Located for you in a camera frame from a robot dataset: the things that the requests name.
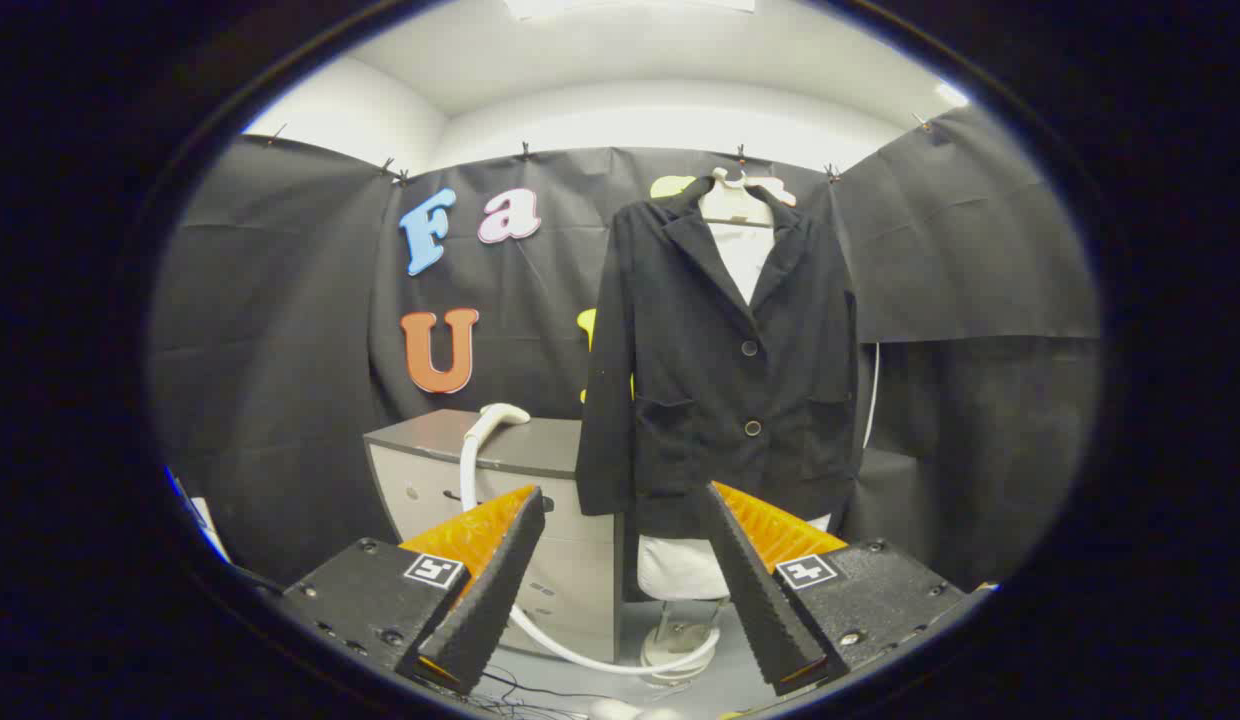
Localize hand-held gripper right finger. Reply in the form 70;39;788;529
696;481;969;698

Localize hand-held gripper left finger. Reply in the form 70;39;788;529
280;485;547;696

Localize white garment steamer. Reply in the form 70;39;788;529
458;402;723;676

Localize black button jacket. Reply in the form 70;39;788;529
576;175;861;541

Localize white clothes hanger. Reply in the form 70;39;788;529
698;167;796;229

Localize white round stand base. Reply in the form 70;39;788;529
640;598;729;686

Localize grey drawer cabinet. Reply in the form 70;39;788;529
364;408;626;663

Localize white board with blue edge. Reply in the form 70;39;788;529
165;465;231;563

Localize black backdrop cloth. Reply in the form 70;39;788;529
148;105;1101;591

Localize thin black floor cables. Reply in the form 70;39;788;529
475;668;591;719

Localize thin white cord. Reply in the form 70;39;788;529
863;343;882;449

